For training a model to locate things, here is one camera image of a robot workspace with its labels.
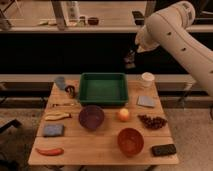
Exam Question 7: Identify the grey blue cup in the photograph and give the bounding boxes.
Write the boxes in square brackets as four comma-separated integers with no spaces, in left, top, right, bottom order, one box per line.
[54,76,67,90]

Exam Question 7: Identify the orange bowl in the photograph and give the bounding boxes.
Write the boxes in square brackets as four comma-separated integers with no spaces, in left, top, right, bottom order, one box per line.
[117,128,144,157]

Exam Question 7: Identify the small green jar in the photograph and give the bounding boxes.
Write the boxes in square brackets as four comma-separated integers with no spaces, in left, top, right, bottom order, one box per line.
[79,16,86,26]

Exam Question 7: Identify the black rectangular block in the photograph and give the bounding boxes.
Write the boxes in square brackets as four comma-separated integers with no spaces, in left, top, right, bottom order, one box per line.
[151,144,176,157]

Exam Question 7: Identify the black clip object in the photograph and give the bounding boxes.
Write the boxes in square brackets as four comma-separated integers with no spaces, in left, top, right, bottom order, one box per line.
[65,85,76,98]

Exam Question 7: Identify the red chili pepper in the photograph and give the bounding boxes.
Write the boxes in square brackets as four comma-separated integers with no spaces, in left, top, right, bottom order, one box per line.
[35,148,64,156]

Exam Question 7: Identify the grey square sponge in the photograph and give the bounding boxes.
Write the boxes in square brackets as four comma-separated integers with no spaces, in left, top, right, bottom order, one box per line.
[137,96,155,108]

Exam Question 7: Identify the small wooden brush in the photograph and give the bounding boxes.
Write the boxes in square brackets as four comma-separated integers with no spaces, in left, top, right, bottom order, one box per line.
[51,103,76,108]

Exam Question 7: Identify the clear bottle on shelf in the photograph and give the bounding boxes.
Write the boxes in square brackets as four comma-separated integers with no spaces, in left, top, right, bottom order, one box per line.
[66,1,80,22]

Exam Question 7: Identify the purple bowl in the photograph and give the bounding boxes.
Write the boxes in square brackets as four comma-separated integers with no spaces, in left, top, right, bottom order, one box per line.
[78,105,105,131]

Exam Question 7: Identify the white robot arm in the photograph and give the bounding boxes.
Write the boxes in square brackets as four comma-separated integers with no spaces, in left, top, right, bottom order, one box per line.
[135,1,213,97]

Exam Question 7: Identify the wooden table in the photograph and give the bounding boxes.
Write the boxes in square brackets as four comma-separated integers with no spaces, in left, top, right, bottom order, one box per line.
[28,81,179,165]

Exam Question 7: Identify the green plastic tray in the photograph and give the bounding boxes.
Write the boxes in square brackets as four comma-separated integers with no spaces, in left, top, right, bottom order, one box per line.
[78,73,129,106]

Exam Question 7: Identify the bunch of dark grapes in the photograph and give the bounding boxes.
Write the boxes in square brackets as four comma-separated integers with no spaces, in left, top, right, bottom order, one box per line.
[138,115,167,130]

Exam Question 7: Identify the blue sponge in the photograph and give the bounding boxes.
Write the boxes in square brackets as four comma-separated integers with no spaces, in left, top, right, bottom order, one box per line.
[43,124,64,137]

